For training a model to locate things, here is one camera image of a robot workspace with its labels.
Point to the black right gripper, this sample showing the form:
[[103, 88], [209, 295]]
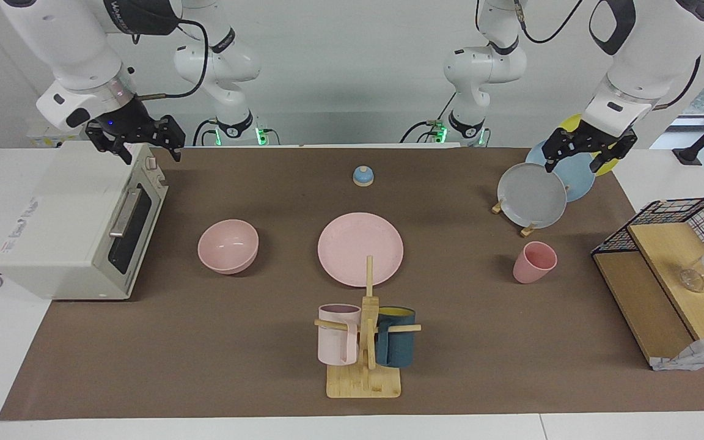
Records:
[[127, 119]]

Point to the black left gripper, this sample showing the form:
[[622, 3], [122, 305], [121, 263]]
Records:
[[596, 139]]

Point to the pink bowl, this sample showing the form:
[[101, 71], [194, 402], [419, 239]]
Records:
[[228, 247]]

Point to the yellow plate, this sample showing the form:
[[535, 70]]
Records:
[[607, 166]]

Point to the light blue plate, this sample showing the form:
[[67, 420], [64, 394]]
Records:
[[578, 177]]

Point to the grey plate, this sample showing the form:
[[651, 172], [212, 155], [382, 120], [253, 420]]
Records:
[[532, 195]]

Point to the white power strip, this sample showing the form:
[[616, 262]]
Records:
[[43, 139]]

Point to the wooden plate rack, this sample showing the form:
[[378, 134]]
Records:
[[527, 231]]

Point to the white toaster oven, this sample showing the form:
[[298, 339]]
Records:
[[65, 220]]

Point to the clear glass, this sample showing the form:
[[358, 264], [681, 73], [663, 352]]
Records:
[[692, 280]]

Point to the brown table mat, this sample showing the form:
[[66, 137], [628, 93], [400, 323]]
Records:
[[205, 354]]

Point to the pink plate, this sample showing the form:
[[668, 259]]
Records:
[[352, 244]]

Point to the white patterned paper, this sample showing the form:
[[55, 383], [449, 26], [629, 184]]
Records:
[[703, 354]]

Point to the dark teal mug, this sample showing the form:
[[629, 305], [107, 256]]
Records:
[[396, 345]]

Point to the pink mug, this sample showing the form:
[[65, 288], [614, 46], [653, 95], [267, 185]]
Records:
[[337, 342]]

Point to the wooden mug tree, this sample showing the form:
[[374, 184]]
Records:
[[364, 382]]

